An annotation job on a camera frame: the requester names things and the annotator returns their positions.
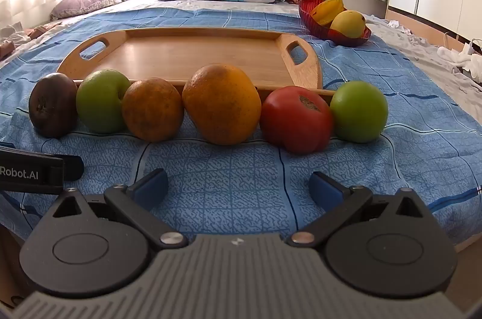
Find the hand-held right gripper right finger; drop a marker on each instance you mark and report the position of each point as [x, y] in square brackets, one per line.
[325, 189]

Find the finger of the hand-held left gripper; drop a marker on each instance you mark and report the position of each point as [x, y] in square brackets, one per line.
[73, 168]

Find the purple pillow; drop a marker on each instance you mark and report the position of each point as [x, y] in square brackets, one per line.
[86, 1]

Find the green apple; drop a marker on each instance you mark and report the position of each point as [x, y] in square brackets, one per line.
[99, 100]
[359, 112]

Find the yellow mango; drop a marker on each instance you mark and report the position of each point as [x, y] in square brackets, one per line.
[348, 23]

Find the white garment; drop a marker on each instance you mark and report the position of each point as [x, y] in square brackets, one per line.
[13, 35]

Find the red tomato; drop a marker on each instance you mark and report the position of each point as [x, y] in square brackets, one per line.
[293, 123]

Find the beige garment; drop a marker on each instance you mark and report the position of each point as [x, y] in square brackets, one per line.
[43, 30]

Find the white charger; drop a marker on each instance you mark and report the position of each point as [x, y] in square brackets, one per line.
[475, 46]

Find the small orange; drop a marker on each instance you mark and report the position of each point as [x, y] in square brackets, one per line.
[152, 110]

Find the large oval orange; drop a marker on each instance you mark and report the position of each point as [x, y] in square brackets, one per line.
[222, 104]

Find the yellow starfruit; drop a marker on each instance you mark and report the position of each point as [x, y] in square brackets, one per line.
[325, 12]

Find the dark purple round fruit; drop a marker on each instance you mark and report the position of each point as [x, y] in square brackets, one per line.
[52, 104]

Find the crumpled white cloth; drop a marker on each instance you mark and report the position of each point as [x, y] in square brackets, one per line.
[463, 61]

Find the red glass bowl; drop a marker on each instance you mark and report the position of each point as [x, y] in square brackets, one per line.
[307, 13]

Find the blue checked blanket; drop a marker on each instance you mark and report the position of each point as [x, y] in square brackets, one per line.
[233, 176]

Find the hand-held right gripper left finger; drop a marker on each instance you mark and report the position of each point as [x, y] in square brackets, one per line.
[150, 189]

